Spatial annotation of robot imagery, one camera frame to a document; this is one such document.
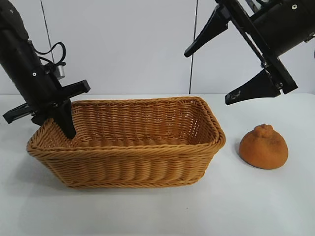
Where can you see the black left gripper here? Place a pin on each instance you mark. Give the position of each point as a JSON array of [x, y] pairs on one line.
[[29, 73]]

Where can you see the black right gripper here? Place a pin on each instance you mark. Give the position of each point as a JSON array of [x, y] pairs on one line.
[[285, 29]]

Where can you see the woven wicker basket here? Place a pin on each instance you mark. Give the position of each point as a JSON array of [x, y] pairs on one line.
[[128, 159]]

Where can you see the orange-brown round bread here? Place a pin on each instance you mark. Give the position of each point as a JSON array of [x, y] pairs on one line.
[[263, 150]]

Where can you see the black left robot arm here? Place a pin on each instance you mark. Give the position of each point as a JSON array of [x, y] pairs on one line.
[[11, 17]]

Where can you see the left wrist camera silver lens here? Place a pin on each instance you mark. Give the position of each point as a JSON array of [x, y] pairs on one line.
[[60, 71]]

